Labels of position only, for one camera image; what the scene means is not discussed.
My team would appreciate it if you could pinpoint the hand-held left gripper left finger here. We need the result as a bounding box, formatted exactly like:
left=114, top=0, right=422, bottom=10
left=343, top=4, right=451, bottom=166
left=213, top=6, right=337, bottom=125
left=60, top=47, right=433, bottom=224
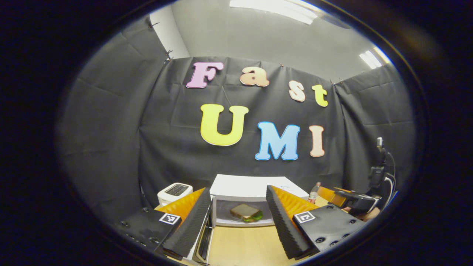
left=118, top=187, right=213, bottom=261

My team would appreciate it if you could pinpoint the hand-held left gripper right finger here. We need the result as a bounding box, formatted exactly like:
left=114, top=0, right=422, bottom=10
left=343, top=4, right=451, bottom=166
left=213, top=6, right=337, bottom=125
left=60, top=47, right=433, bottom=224
left=265, top=185, right=370, bottom=260

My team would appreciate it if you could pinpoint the toast sandwich with lettuce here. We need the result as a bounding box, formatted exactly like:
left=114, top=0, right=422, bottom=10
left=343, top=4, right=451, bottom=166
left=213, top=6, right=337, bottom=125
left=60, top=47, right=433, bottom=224
left=229, top=203, right=264, bottom=223

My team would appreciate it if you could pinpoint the white microwave oven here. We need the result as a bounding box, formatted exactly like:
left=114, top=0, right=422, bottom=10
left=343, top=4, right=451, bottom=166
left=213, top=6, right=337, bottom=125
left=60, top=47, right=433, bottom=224
left=189, top=174, right=310, bottom=265

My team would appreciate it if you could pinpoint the white toaster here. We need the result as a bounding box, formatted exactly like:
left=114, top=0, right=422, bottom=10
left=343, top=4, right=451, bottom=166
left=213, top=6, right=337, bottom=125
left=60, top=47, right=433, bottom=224
left=157, top=183, right=194, bottom=207

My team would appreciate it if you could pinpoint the plastic bottle with red label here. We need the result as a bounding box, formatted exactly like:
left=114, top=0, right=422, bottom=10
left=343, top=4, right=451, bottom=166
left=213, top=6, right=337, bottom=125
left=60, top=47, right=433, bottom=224
left=307, top=181, right=322, bottom=205

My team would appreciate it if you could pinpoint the small ceiling light panel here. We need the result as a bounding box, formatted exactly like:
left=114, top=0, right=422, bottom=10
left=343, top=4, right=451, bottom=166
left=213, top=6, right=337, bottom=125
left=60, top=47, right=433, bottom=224
left=359, top=46, right=391, bottom=70

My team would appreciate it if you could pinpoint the black backdrop cloth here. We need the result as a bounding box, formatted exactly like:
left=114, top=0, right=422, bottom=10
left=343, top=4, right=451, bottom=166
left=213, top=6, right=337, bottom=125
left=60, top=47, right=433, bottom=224
left=59, top=16, right=416, bottom=226

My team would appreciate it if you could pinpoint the long ceiling light panel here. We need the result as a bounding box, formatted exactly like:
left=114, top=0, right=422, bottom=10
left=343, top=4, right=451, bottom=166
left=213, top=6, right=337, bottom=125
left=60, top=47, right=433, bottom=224
left=229, top=0, right=319, bottom=25

